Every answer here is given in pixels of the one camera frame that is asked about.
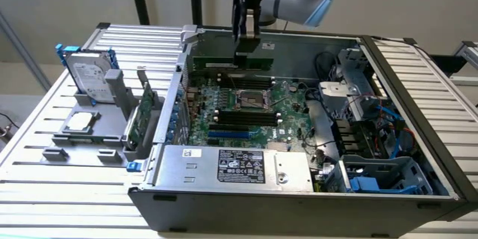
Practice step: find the green RAM stick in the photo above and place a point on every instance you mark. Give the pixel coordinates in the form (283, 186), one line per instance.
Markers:
(214, 64)

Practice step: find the black RAM slot bank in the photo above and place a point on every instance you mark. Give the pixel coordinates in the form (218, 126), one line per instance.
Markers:
(246, 117)
(246, 82)

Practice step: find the black expansion slot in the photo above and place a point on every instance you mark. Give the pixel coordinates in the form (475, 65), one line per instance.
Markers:
(227, 127)

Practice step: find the blue expansion slot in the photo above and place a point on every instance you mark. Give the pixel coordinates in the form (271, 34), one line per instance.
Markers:
(228, 134)

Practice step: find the CPU socket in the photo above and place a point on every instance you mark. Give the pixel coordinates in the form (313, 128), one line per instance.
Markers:
(251, 96)

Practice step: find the socket locking lever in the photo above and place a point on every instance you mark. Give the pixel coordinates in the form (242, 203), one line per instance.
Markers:
(278, 99)

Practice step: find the metal drive cage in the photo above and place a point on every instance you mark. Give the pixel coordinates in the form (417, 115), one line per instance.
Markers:
(345, 88)

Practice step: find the green Dell motherboard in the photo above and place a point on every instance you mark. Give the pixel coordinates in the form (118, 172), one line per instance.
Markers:
(261, 135)

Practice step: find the green graphics card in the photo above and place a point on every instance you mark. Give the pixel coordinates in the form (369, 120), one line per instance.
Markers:
(143, 110)

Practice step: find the silver chipset heat sink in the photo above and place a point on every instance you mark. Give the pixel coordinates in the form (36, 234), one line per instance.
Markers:
(279, 146)

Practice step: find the hard disk in blue carrier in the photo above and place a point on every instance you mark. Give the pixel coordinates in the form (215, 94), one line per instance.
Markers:
(91, 78)

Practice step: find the silver power supply unit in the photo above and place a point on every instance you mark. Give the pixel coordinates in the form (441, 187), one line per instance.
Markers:
(208, 172)

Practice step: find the grey parts rack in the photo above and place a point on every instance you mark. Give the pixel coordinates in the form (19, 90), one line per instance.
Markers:
(96, 135)

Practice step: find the silver CPU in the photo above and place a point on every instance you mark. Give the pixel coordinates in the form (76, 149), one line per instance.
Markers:
(79, 122)

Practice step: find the blue case latch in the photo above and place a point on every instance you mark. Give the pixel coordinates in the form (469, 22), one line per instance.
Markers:
(134, 166)

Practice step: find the black open PC case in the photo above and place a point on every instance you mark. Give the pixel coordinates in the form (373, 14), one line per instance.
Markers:
(298, 202)

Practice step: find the grey and blue disk bay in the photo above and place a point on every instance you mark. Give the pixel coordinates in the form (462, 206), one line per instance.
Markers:
(389, 176)

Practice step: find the grey case hinge bracket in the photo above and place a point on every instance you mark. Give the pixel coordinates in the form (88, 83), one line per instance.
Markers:
(190, 34)

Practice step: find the aluminium frame profile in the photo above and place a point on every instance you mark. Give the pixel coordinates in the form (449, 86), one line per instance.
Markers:
(465, 57)

